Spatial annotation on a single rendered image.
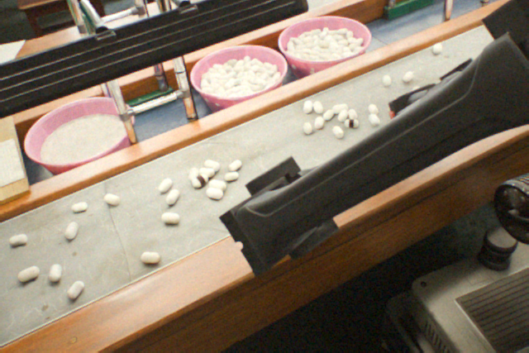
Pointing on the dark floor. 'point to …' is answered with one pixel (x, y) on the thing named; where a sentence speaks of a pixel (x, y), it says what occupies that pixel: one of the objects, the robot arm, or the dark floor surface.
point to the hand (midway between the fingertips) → (393, 115)
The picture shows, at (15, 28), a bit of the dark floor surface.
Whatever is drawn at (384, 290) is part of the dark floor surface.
